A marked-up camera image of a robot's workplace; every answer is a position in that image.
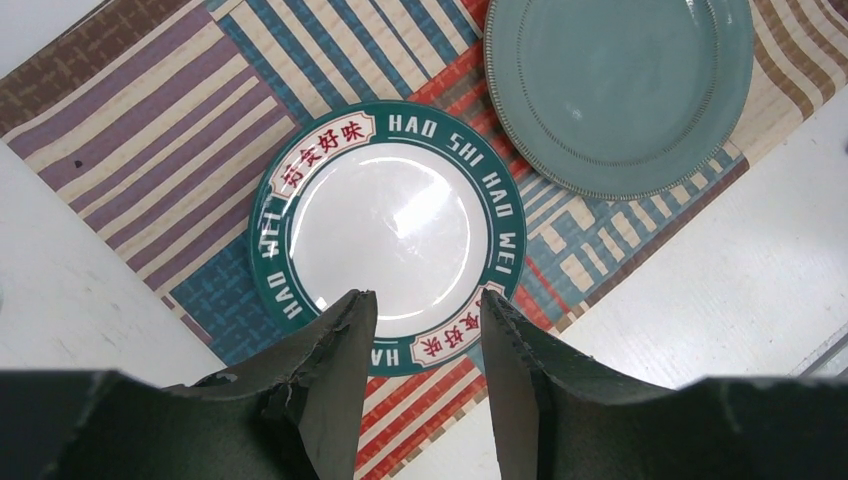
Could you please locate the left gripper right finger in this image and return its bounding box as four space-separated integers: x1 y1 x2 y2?
480 288 677 480

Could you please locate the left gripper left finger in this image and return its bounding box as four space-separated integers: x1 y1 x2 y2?
165 288 379 480

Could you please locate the white green-rimmed small plate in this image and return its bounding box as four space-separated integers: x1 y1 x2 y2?
248 100 527 377

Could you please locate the large teal plate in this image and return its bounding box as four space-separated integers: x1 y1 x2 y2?
483 0 754 200

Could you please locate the brown striped placemat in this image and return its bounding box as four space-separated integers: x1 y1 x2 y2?
0 0 848 480

